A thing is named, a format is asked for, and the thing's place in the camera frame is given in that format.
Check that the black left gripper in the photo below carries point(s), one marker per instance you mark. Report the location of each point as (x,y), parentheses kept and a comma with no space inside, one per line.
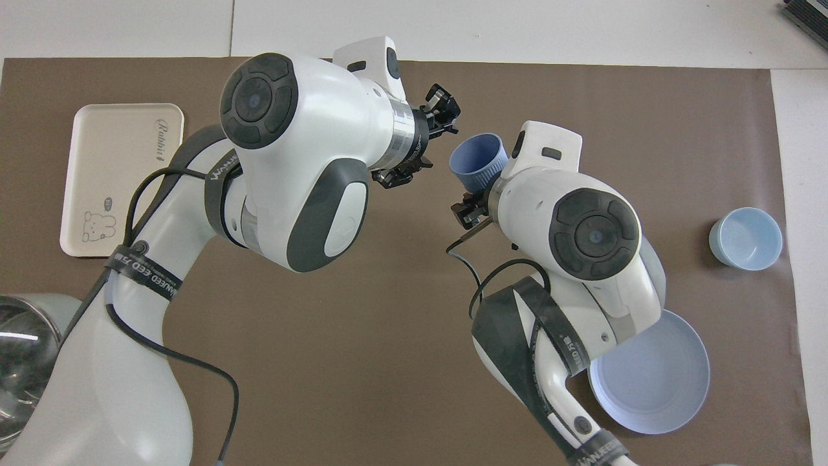
(425,139)

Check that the blue ribbed plastic cup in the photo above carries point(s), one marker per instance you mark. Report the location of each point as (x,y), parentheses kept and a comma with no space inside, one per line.
(477,162)

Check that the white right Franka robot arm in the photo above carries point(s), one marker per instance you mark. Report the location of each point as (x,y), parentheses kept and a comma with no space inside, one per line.
(582,233)

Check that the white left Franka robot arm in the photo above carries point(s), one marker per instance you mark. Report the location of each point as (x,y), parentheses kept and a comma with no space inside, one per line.
(310,149)

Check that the cream rabbit print tray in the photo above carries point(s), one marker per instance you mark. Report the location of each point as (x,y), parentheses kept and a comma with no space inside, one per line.
(103,155)

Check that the brown table mat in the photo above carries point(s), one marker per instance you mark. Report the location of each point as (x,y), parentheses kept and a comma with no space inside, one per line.
(401,336)

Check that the light blue plate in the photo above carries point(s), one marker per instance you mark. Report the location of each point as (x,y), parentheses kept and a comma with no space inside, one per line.
(660,382)

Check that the light blue bowl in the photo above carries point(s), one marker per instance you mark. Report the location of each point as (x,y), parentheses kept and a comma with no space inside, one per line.
(747,238)

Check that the dark grey ribbed device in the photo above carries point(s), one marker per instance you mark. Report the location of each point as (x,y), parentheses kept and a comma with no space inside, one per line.
(808,13)

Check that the pale green cooking pot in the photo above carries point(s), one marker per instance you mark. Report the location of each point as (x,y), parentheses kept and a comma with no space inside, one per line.
(26,349)

